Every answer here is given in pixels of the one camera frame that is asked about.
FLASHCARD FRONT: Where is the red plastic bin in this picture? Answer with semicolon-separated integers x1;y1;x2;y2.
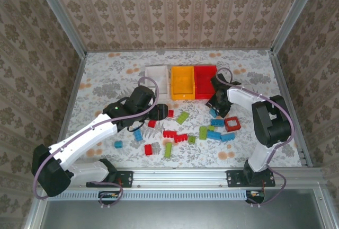
193;65;218;100

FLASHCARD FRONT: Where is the thin black camera cable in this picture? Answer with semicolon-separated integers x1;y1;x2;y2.
126;119;146;133

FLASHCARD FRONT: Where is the red square frame lego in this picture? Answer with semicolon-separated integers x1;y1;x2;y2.
224;116;242;132

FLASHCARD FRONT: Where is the floral patterned table covering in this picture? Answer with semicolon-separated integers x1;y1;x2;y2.
57;50;304;169

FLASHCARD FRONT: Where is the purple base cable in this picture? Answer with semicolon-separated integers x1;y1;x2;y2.
87;181;124;210
247;170;288;208

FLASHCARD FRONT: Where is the aluminium mounting rail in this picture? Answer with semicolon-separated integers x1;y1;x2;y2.
39;167;328;187

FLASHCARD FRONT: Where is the aluminium frame post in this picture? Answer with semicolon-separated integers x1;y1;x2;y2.
270;0;324;54
30;0;87;58

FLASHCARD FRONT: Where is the grey metal panel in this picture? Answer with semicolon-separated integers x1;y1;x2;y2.
39;189;326;229

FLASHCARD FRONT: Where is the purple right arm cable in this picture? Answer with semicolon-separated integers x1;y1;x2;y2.
216;67;296;169

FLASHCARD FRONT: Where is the white plastic bin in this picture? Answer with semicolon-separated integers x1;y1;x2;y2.
145;65;170;100

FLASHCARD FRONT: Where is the white slotted cable duct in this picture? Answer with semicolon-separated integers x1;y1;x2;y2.
48;189;247;201

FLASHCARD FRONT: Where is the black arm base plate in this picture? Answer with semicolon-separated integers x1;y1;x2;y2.
226;170;276;188
86;170;133;188

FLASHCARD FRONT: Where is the aluminium side rail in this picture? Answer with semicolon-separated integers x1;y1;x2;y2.
50;54;87;170
269;51;315;169

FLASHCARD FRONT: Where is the yellow plastic bin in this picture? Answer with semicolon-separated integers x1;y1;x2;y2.
170;65;197;101

